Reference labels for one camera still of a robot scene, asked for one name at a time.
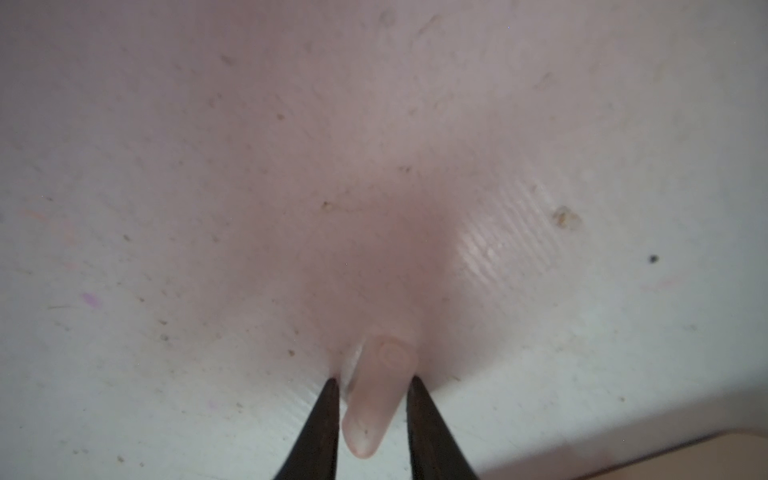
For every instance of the translucent pen cap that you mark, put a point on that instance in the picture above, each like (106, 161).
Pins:
(380, 380)

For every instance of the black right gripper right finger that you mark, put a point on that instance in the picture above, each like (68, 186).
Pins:
(433, 451)

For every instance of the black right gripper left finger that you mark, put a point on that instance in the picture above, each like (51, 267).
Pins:
(314, 455)

